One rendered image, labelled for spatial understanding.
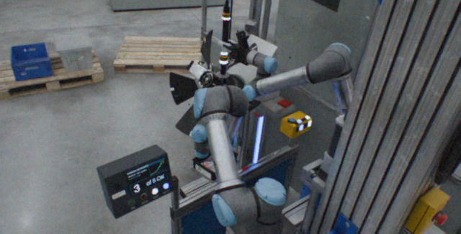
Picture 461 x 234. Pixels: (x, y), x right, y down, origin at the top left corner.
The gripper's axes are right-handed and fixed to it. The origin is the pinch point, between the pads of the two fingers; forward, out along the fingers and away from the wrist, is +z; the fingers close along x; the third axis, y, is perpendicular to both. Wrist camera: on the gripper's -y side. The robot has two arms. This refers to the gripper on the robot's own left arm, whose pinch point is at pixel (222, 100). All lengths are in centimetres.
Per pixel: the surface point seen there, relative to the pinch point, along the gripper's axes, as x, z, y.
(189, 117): 13.9, -0.7, 21.5
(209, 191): 32.5, -37.7, -2.4
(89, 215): 107, -16, 109
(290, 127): 16.7, 5.3, -38.4
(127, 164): -9, -69, 18
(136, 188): 0, -72, 14
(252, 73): -0.4, 37.9, -9.0
